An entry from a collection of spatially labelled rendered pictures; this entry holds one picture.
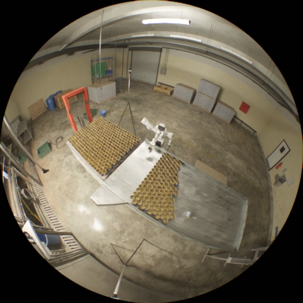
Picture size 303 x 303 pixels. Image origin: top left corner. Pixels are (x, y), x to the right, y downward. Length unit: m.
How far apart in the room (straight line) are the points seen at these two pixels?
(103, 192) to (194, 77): 9.35
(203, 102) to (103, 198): 7.73
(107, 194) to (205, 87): 7.62
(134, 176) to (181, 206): 0.90
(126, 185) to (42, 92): 9.39
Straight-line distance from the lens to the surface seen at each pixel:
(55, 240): 3.21
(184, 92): 8.09
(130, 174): 1.78
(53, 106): 9.02
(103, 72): 10.51
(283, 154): 7.71
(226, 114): 8.11
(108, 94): 7.05
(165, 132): 2.03
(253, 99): 9.96
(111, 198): 1.68
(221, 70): 9.36
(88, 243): 2.98
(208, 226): 1.95
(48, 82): 9.98
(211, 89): 7.74
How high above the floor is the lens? 2.66
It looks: 50 degrees down
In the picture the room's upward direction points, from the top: 11 degrees clockwise
